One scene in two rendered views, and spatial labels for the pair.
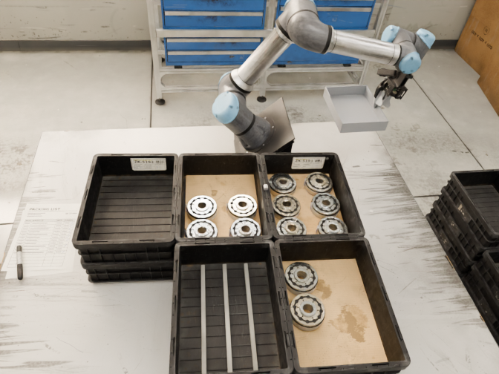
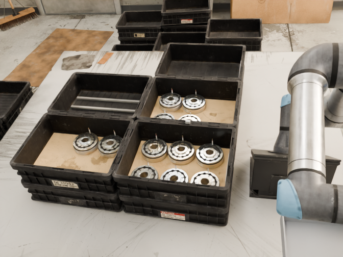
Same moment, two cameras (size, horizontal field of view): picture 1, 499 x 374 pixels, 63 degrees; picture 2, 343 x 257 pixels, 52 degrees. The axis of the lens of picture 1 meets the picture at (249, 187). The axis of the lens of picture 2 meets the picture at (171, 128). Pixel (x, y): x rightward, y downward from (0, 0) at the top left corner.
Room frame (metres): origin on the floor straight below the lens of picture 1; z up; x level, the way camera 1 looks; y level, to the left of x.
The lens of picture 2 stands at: (1.35, -0.99, 1.84)
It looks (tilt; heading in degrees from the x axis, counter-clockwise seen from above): 43 degrees down; 116
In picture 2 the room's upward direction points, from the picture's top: 7 degrees counter-clockwise
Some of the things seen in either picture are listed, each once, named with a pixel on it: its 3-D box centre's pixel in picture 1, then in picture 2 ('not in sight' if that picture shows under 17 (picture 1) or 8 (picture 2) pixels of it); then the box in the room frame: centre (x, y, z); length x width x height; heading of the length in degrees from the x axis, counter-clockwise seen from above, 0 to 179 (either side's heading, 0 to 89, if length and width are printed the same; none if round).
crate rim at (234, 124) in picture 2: (221, 194); (191, 100); (0.93, 0.09, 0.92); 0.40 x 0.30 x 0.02; 9
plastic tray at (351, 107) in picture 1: (353, 107); (335, 251); (1.52, -0.42, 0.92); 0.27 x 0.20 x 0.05; 12
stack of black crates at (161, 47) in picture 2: not in sight; (182, 60); (0.41, 1.26, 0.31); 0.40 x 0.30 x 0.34; 13
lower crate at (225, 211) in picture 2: not in sight; (179, 180); (0.98, -0.21, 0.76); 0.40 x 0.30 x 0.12; 9
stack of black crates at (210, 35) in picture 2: not in sight; (233, 54); (0.80, 1.35, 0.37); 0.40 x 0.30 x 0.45; 13
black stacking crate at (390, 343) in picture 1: (331, 306); (78, 152); (0.58, -0.27, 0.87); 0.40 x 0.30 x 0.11; 9
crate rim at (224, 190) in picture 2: (308, 193); (176, 152); (0.98, -0.21, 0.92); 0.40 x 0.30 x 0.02; 9
